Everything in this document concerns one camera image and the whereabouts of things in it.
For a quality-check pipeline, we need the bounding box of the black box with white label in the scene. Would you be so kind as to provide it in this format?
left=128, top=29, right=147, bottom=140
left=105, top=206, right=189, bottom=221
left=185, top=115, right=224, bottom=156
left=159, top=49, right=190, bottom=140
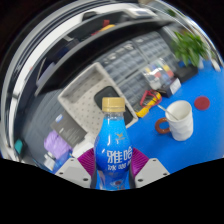
left=163, top=77, right=183, bottom=98

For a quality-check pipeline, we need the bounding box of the purple plastic bag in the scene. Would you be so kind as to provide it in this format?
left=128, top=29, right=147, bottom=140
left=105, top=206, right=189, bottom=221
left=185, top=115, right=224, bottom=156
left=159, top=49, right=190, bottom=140
left=43, top=129, right=73, bottom=160

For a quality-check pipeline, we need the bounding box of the flat black case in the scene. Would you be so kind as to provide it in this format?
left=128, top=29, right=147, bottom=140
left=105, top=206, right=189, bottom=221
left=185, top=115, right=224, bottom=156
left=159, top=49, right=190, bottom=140
left=176, top=61, right=199, bottom=84

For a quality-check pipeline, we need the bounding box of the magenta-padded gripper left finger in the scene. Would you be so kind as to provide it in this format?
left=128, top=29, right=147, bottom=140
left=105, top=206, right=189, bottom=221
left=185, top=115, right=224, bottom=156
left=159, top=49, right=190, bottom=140
left=54, top=148, right=98, bottom=189

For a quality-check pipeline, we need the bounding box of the grey small-parts drawer cabinet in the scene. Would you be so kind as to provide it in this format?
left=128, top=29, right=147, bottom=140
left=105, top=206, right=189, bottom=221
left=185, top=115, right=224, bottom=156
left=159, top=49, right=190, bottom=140
left=131, top=30, right=176, bottom=64
left=98, top=41, right=149, bottom=86
left=118, top=70, right=151, bottom=111

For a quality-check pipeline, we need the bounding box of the blue drink bottle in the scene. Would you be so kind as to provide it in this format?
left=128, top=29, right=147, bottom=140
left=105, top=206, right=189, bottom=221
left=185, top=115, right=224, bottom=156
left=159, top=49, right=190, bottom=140
left=93, top=96, right=134, bottom=191

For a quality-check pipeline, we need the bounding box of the dark wall shelf unit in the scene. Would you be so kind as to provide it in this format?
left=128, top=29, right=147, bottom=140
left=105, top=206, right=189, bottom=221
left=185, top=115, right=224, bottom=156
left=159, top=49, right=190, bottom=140
left=3, top=0, right=188, bottom=158

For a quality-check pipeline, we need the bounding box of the flat black product box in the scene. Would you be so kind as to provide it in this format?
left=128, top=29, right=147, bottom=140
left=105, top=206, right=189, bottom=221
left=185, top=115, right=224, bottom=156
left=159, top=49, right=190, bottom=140
left=50, top=112, right=88, bottom=149

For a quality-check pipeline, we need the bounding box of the yellow multimeter with red leads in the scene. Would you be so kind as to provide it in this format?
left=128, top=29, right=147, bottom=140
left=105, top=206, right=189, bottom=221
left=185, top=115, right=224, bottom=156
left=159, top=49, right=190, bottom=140
left=135, top=89, right=163, bottom=118

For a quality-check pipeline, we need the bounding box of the white mug with brown handle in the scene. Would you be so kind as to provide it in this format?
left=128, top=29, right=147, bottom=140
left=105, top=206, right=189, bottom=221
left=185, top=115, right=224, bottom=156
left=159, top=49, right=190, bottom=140
left=154, top=99, right=194, bottom=142

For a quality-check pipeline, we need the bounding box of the green potted plant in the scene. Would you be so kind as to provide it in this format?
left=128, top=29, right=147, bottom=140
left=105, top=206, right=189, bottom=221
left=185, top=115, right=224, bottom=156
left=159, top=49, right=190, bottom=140
left=170, top=30, right=209, bottom=69

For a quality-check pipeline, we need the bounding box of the white spoon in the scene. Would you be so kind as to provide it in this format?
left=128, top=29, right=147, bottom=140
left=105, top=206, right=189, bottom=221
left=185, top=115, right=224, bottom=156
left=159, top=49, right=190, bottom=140
left=157, top=104, right=179, bottom=121

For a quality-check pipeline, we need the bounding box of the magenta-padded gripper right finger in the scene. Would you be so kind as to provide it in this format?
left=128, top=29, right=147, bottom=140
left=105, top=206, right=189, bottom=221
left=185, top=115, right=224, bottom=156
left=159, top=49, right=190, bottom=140
left=129, top=148, right=171, bottom=189

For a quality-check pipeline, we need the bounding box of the flat round red coaster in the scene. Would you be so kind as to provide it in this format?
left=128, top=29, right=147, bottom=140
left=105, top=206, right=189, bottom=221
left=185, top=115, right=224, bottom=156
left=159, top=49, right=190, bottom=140
left=194, top=95, right=211, bottom=111

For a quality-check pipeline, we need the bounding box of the white perforated tray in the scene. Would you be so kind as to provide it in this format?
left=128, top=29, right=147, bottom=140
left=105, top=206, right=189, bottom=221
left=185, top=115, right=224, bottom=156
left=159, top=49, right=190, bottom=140
left=57, top=62, right=139, bottom=141

